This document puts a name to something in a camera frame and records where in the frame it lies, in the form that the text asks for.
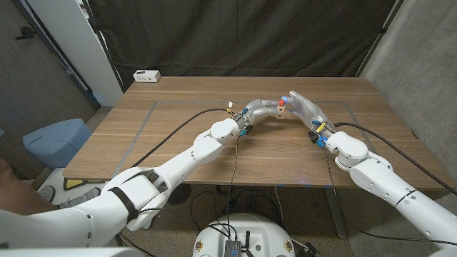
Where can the black floor device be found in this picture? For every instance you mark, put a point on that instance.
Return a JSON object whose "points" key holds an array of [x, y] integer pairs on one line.
{"points": [[310, 250]]}

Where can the black backdrop curtain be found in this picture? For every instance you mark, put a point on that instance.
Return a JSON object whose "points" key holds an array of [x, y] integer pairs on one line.
{"points": [[232, 35]]}

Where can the grey table leg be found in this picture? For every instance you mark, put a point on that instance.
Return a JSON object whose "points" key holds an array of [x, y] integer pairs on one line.
{"points": [[335, 210]]}

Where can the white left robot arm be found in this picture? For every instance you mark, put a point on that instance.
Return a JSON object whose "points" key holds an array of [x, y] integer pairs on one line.
{"points": [[160, 175]]}

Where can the light blue stool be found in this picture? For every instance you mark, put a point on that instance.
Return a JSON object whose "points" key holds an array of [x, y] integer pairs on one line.
{"points": [[57, 141]]}

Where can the black backdrop stand pole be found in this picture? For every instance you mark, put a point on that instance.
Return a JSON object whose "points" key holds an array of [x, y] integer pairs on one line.
{"points": [[103, 46], [380, 35]]}

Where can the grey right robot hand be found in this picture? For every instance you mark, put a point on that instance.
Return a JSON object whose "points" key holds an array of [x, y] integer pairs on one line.
{"points": [[310, 110]]}

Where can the grey electronics module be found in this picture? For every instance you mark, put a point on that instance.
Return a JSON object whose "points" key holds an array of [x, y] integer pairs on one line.
{"points": [[232, 248]]}

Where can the round black floor grille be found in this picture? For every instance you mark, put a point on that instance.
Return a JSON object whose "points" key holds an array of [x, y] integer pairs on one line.
{"points": [[182, 194]]}

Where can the wooden block with holes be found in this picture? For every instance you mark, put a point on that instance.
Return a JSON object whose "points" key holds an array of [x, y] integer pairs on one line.
{"points": [[281, 112]]}

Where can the black antenna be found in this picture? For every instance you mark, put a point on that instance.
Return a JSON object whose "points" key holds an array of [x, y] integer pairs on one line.
{"points": [[247, 240]]}

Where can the grey sneaker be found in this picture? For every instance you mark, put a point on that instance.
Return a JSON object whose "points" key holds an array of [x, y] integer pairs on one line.
{"points": [[46, 192], [76, 200]]}

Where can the large wooden board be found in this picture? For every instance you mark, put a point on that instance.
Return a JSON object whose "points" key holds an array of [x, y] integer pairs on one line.
{"points": [[178, 102]]}

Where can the person's bare leg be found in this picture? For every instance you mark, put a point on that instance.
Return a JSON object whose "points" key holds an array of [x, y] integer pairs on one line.
{"points": [[18, 196]]}

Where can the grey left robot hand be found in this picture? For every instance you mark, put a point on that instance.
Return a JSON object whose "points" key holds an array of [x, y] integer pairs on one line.
{"points": [[257, 110]]}

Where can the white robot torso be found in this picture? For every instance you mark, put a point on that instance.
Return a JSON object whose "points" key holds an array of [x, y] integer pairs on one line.
{"points": [[257, 232]]}

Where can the red-headed wooden screw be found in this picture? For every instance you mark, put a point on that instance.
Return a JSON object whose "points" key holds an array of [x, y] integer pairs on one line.
{"points": [[281, 103]]}

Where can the dark wall rail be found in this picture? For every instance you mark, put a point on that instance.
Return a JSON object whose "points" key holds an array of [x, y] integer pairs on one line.
{"points": [[53, 50]]}

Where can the white cabinet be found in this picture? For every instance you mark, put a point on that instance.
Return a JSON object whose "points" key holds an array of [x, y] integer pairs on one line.
{"points": [[78, 46]]}

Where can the white power strip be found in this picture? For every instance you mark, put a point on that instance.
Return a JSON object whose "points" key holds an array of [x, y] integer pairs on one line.
{"points": [[146, 75]]}

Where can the white floor platform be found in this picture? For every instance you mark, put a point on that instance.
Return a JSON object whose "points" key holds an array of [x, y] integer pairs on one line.
{"points": [[53, 175]]}

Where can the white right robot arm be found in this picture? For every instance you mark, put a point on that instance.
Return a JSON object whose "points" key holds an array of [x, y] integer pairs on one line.
{"points": [[389, 185]]}

